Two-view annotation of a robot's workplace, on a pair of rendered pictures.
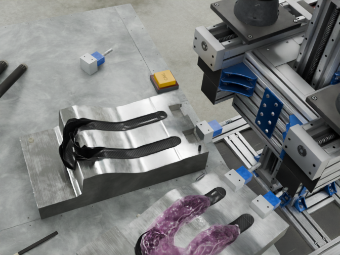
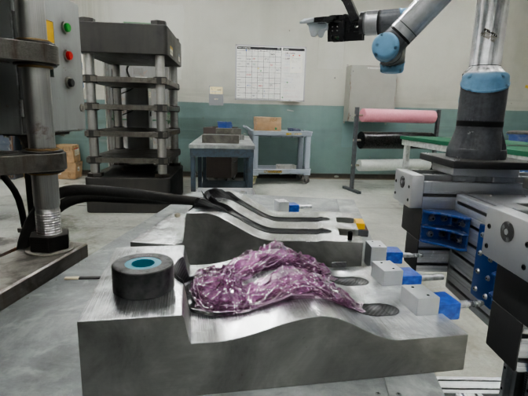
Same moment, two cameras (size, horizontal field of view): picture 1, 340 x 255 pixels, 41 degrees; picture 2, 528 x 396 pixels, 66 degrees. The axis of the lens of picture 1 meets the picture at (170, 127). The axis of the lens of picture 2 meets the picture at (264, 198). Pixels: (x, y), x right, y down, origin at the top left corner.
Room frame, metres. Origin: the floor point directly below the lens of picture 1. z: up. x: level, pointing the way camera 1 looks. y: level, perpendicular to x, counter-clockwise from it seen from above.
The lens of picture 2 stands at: (0.05, -0.40, 1.14)
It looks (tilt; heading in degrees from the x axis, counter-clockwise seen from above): 12 degrees down; 34
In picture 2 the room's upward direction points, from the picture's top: 2 degrees clockwise
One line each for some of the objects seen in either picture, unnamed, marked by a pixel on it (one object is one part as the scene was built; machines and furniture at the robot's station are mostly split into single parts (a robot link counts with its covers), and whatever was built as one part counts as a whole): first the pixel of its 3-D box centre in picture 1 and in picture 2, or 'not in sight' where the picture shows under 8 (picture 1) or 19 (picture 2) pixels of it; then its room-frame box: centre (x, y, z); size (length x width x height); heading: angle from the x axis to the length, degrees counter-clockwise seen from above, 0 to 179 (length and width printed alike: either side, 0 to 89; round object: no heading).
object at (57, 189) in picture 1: (113, 145); (251, 229); (0.83, 0.16, 0.87); 0.50 x 0.26 x 0.14; 117
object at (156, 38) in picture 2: not in sight; (140, 119); (3.51, 3.84, 1.03); 1.54 x 0.94 x 2.06; 39
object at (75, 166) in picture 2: not in sight; (52, 152); (3.66, 6.25, 0.42); 0.86 x 0.33 x 0.83; 129
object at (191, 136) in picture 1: (192, 139); (348, 240); (0.88, -0.07, 0.87); 0.05 x 0.05 x 0.04; 27
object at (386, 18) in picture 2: not in sight; (396, 22); (1.41, 0.03, 1.43); 0.11 x 0.08 x 0.09; 99
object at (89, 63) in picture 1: (98, 57); (294, 207); (1.25, 0.28, 0.83); 0.13 x 0.05 x 0.05; 143
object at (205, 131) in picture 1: (215, 127); (395, 254); (0.98, -0.15, 0.83); 0.13 x 0.05 x 0.05; 126
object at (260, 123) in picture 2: not in sight; (267, 126); (5.72, 3.39, 0.94); 0.41 x 0.33 x 0.29; 136
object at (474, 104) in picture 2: not in sight; (482, 96); (1.33, -0.25, 1.20); 0.13 x 0.12 x 0.14; 9
